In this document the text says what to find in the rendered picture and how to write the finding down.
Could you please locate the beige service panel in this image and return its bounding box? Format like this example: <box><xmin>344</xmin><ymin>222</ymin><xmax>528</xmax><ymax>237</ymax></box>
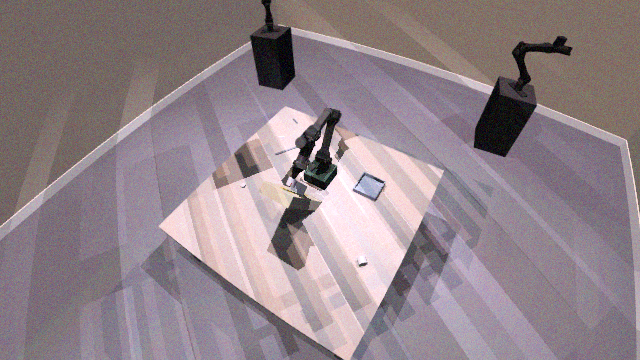
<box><xmin>259</xmin><ymin>181</ymin><xmax>322</xmax><ymax>211</ymax></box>

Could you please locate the light blue square tray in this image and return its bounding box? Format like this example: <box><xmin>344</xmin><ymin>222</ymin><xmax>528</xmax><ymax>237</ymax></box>
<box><xmin>353</xmin><ymin>171</ymin><xmax>386</xmax><ymax>202</ymax></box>

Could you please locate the white cylinder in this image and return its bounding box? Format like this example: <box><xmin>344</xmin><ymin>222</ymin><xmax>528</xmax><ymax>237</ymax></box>
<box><xmin>286</xmin><ymin>177</ymin><xmax>297</xmax><ymax>188</ymax></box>

